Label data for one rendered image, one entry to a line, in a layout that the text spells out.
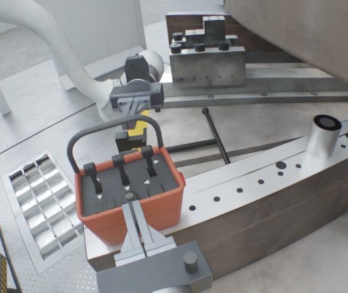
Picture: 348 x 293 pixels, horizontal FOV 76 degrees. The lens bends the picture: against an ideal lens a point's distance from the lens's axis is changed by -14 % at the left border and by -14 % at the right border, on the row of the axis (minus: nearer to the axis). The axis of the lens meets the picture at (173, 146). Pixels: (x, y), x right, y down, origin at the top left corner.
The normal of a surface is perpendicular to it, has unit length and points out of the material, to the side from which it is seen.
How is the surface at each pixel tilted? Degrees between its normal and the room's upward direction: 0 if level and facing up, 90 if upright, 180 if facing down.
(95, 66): 37
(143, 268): 0
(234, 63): 90
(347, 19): 90
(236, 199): 0
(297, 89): 90
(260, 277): 0
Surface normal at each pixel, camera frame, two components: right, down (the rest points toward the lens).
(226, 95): -0.11, -0.77
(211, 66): -0.06, 0.63
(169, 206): 0.34, 0.65
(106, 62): 0.31, -0.37
